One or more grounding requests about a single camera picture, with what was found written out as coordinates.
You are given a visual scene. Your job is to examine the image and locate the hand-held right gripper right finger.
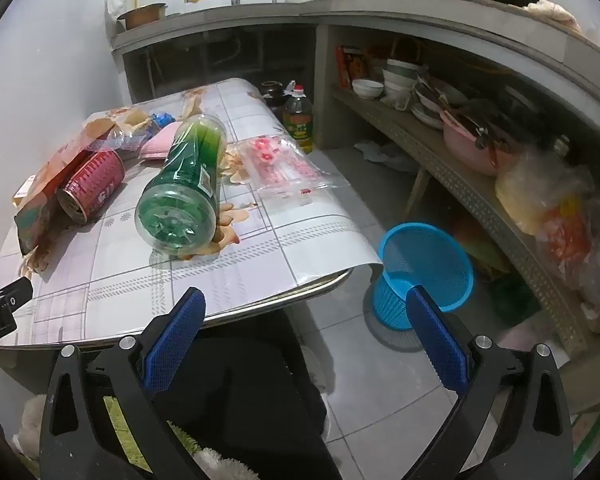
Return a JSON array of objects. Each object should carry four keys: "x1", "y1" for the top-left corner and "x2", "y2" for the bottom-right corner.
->
[{"x1": 404, "y1": 285, "x2": 574, "y2": 480}]

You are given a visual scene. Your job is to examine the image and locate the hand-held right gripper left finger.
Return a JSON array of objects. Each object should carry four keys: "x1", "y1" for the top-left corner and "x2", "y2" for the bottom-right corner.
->
[{"x1": 39, "y1": 286, "x2": 207, "y2": 480}]

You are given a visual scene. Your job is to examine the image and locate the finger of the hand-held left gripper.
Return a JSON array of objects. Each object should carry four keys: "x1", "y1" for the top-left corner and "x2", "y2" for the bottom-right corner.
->
[{"x1": 0, "y1": 277, "x2": 34, "y2": 351}]

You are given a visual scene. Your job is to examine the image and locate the blue plastic basket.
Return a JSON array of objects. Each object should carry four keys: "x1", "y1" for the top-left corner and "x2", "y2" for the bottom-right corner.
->
[{"x1": 372, "y1": 221, "x2": 475, "y2": 332}]

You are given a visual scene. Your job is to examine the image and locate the orange red snack bag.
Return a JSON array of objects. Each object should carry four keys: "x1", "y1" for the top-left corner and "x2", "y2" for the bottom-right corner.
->
[{"x1": 14, "y1": 115, "x2": 131, "y2": 257}]

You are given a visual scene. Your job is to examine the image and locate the red drink can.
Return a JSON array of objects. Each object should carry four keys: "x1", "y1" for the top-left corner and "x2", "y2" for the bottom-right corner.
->
[{"x1": 56, "y1": 150, "x2": 126, "y2": 225}]

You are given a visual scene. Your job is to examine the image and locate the green plastic bottle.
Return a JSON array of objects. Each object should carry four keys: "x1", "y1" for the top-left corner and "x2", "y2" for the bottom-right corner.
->
[{"x1": 135, "y1": 114, "x2": 228, "y2": 252}]

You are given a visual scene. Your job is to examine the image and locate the clear red print plastic bag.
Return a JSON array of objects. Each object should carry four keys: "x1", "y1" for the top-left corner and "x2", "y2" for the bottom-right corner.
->
[{"x1": 228, "y1": 134, "x2": 333, "y2": 201}]

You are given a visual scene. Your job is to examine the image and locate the tan wrapper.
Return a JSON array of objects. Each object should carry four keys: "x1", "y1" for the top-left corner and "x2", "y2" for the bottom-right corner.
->
[{"x1": 82, "y1": 105, "x2": 153, "y2": 153}]

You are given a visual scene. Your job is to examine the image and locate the green bag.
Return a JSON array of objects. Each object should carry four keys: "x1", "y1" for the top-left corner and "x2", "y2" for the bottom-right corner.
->
[{"x1": 450, "y1": 217, "x2": 543, "y2": 328}]

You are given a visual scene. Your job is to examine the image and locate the person's black pants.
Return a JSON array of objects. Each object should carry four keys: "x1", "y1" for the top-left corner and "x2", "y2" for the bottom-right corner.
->
[{"x1": 152, "y1": 305, "x2": 332, "y2": 480}]

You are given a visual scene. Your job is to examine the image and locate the wooden leg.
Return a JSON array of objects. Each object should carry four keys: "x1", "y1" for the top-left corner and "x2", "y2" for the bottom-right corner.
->
[{"x1": 405, "y1": 167, "x2": 432, "y2": 217}]

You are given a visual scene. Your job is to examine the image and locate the perforated grey shelf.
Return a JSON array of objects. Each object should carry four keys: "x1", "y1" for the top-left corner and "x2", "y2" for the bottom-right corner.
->
[{"x1": 330, "y1": 85, "x2": 597, "y2": 357}]

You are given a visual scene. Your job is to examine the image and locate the yellow plastic bag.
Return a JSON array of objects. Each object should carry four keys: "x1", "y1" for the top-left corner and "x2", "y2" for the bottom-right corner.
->
[{"x1": 495, "y1": 160, "x2": 581, "y2": 236}]

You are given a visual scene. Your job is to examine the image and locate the clear plastic bag red contents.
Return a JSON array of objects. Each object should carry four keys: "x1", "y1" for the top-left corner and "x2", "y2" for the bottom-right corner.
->
[{"x1": 535, "y1": 190, "x2": 600, "y2": 333}]

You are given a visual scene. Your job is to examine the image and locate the white rag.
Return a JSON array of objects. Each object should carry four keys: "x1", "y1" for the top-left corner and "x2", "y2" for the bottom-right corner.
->
[{"x1": 354, "y1": 140, "x2": 417, "y2": 174}]

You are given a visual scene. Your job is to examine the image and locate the pink basin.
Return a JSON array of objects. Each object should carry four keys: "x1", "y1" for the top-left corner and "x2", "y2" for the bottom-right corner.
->
[{"x1": 440, "y1": 105, "x2": 524, "y2": 177}]

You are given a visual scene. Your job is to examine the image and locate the pink packet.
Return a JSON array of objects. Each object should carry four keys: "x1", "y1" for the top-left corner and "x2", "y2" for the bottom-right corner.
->
[{"x1": 140, "y1": 122, "x2": 182, "y2": 161}]

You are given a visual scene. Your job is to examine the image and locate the stack of plates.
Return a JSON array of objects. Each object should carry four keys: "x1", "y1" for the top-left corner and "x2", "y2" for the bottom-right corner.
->
[{"x1": 412, "y1": 82, "x2": 462, "y2": 131}]

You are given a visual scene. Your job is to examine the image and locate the cooking oil bottle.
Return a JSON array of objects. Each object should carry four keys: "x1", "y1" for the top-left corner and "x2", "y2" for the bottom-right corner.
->
[{"x1": 281, "y1": 84, "x2": 315, "y2": 155}]

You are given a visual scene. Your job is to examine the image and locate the white bowl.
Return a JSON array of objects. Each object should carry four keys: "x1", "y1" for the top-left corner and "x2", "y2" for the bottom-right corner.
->
[{"x1": 351, "y1": 78, "x2": 385, "y2": 101}]

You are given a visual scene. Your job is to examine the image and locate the stack of bowls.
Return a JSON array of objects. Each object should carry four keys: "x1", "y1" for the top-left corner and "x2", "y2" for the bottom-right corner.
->
[{"x1": 382, "y1": 59, "x2": 424, "y2": 111}]

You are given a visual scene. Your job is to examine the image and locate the dark jar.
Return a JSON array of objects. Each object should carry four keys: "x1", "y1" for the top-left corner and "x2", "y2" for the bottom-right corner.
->
[{"x1": 259, "y1": 80, "x2": 287, "y2": 109}]

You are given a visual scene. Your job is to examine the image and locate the red box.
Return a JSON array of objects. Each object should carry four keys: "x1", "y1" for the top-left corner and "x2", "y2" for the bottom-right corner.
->
[{"x1": 336, "y1": 46, "x2": 369, "y2": 90}]

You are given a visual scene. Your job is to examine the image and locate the metal basin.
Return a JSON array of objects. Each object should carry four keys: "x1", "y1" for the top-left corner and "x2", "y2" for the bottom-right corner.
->
[{"x1": 116, "y1": 3, "x2": 169, "y2": 31}]

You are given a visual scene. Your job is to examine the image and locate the grey kitchen counter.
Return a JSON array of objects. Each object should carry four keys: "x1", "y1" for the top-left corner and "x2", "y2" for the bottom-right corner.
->
[{"x1": 111, "y1": 0, "x2": 600, "y2": 411}]

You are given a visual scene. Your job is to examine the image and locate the beige cloth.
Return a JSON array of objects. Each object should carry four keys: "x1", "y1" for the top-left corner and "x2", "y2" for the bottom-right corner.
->
[{"x1": 522, "y1": 0, "x2": 584, "y2": 34}]

